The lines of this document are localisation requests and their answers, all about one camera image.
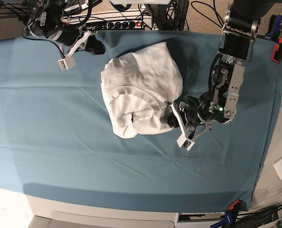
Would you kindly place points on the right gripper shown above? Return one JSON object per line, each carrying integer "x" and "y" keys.
{"x": 85, "y": 41}

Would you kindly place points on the orange black clamp bottom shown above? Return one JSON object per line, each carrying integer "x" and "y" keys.
{"x": 236, "y": 204}

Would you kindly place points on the white T-shirt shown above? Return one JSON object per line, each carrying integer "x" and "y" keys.
{"x": 135, "y": 88}

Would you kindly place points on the orange black clamp top right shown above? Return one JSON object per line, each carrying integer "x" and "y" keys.
{"x": 277, "y": 52}

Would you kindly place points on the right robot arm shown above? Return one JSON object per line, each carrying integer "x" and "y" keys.
{"x": 46, "y": 24}

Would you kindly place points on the blue clamp top right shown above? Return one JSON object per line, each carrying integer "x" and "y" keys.
{"x": 273, "y": 32}

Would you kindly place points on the blue clamp bottom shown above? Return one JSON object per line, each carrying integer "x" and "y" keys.
{"x": 226, "y": 221}

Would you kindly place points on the teal table cloth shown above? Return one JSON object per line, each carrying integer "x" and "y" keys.
{"x": 56, "y": 139}

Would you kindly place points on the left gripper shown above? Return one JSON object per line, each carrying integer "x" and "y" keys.
{"x": 184, "y": 116}

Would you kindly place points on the blue clamp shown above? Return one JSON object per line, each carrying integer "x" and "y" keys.
{"x": 273, "y": 32}
{"x": 226, "y": 221}

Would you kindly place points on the orange black clamp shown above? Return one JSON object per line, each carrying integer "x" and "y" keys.
{"x": 277, "y": 52}
{"x": 236, "y": 204}

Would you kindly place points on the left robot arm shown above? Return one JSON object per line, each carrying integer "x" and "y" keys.
{"x": 239, "y": 31}

